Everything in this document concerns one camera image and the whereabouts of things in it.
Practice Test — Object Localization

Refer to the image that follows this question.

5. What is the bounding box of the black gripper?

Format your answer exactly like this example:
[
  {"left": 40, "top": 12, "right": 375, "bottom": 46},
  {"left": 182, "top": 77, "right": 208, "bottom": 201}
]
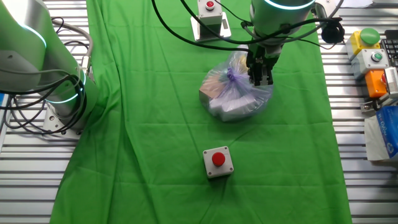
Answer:
[{"left": 248, "top": 46, "right": 280, "bottom": 87}]

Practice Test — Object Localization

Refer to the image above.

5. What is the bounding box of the clear plastic bag with items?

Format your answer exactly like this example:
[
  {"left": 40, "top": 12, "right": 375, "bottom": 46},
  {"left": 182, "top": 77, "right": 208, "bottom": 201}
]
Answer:
[{"left": 198, "top": 51, "right": 274, "bottom": 123}]

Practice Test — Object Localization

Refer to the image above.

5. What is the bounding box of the grey box red button rear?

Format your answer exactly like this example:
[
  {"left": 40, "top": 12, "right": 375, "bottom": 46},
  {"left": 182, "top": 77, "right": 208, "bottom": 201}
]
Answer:
[{"left": 190, "top": 11, "right": 232, "bottom": 43}]

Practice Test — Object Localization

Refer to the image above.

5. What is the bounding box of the grey red-button box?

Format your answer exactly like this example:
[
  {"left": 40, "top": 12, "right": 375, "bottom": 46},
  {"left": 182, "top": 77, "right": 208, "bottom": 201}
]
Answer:
[
  {"left": 197, "top": 0, "right": 224, "bottom": 35},
  {"left": 202, "top": 146, "right": 234, "bottom": 179}
]

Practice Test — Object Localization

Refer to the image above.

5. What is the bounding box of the yellow box green button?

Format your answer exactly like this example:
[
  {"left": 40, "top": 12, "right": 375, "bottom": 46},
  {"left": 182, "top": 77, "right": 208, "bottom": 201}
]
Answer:
[{"left": 345, "top": 27, "right": 381, "bottom": 62}]

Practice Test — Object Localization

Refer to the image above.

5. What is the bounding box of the grey box green button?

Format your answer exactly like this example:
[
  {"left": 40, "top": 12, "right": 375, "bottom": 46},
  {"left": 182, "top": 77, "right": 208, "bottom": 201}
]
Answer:
[{"left": 351, "top": 48, "right": 391, "bottom": 80}]

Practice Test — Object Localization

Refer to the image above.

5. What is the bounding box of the green cloth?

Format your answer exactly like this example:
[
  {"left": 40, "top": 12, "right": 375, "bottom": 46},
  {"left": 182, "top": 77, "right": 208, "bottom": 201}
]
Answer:
[{"left": 49, "top": 0, "right": 354, "bottom": 224}]

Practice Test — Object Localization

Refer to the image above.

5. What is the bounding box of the orange box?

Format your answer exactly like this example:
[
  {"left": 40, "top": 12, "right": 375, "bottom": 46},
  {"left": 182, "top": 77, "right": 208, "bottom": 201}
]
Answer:
[{"left": 364, "top": 68, "right": 389, "bottom": 99}]

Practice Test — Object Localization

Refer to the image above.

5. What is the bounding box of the black keyboard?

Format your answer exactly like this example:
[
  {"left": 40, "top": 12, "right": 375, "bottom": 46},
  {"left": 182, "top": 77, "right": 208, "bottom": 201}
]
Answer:
[{"left": 381, "top": 29, "right": 398, "bottom": 68}]

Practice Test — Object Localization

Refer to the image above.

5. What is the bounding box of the blue tissue pack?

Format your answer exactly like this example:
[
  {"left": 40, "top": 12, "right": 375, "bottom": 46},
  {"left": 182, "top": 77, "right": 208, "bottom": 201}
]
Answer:
[{"left": 364, "top": 105, "right": 398, "bottom": 162}]

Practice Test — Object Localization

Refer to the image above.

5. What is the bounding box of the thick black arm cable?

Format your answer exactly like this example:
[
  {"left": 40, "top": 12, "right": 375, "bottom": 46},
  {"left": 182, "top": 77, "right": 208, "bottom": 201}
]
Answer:
[{"left": 151, "top": 0, "right": 252, "bottom": 52}]

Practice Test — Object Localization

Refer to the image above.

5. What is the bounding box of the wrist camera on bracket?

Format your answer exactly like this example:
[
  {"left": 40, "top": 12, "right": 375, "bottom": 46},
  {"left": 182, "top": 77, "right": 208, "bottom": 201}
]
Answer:
[{"left": 313, "top": 0, "right": 346, "bottom": 44}]

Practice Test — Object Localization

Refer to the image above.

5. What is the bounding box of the aluminium corner bracket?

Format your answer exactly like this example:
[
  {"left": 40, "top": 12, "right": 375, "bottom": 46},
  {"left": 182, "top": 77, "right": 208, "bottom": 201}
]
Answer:
[{"left": 359, "top": 93, "right": 394, "bottom": 113}]

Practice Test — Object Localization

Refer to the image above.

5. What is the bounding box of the silver depth camera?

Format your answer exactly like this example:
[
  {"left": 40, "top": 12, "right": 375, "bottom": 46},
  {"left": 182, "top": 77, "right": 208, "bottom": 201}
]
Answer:
[{"left": 384, "top": 67, "right": 398, "bottom": 100}]

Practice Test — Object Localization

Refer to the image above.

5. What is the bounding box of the grey conduit hose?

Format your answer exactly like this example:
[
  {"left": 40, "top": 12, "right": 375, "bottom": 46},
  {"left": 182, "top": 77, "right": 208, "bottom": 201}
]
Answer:
[{"left": 51, "top": 17, "right": 94, "bottom": 74}]

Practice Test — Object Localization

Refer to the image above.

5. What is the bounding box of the black base cable bundle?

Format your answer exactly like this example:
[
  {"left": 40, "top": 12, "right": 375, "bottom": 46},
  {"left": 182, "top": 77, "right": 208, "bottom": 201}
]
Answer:
[{"left": 0, "top": 70, "right": 88, "bottom": 136}]

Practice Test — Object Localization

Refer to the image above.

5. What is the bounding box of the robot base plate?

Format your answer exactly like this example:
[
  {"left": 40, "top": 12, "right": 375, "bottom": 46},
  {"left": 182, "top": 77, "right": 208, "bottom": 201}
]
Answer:
[{"left": 42, "top": 105, "right": 82, "bottom": 141}]

